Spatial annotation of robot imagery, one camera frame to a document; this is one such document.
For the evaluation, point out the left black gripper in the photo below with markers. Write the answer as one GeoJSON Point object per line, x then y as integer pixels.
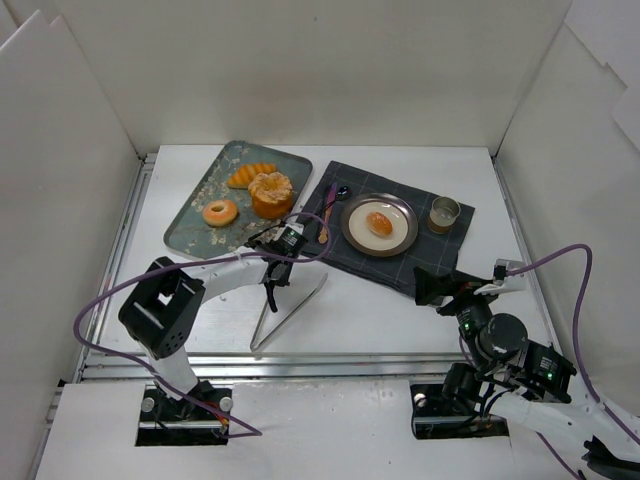
{"type": "Point", "coordinates": [275, 273]}

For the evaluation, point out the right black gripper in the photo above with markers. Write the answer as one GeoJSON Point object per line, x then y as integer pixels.
{"type": "Point", "coordinates": [447, 291]}

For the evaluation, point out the small round orange bun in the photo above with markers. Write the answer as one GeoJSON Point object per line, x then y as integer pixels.
{"type": "Point", "coordinates": [379, 224]}

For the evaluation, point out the stainless steel tongs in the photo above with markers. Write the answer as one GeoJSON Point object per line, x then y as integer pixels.
{"type": "Point", "coordinates": [270, 323]}

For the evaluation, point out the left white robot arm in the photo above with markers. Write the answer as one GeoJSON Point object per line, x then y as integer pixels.
{"type": "Point", "coordinates": [160, 312]}

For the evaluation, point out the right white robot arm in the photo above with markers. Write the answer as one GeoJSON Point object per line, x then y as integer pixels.
{"type": "Point", "coordinates": [515, 380]}

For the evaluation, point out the tall sesame bundt bread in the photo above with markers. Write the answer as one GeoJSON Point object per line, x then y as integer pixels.
{"type": "Point", "coordinates": [271, 195]}

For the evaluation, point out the ridged orange croissant bread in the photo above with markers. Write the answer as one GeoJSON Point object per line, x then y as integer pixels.
{"type": "Point", "coordinates": [246, 173]}

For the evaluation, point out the cream plate dark rim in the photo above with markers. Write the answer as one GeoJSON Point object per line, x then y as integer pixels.
{"type": "Point", "coordinates": [357, 234]}

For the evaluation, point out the floral blue serving tray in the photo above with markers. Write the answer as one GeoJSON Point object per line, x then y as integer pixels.
{"type": "Point", "coordinates": [189, 235]}

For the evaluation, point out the glass cup with drink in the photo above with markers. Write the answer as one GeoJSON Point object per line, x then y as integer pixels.
{"type": "Point", "coordinates": [443, 214]}

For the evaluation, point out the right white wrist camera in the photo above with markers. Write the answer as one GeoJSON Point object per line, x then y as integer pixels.
{"type": "Point", "coordinates": [503, 281]}

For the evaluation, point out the glazed ring donut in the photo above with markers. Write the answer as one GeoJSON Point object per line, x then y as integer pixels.
{"type": "Point", "coordinates": [220, 213]}

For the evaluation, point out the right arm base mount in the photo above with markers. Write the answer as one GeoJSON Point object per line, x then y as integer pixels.
{"type": "Point", "coordinates": [434, 418]}

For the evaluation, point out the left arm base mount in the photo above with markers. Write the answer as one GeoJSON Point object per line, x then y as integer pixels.
{"type": "Point", "coordinates": [167, 422]}

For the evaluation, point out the aluminium frame rail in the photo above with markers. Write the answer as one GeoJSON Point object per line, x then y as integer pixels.
{"type": "Point", "coordinates": [344, 326]}

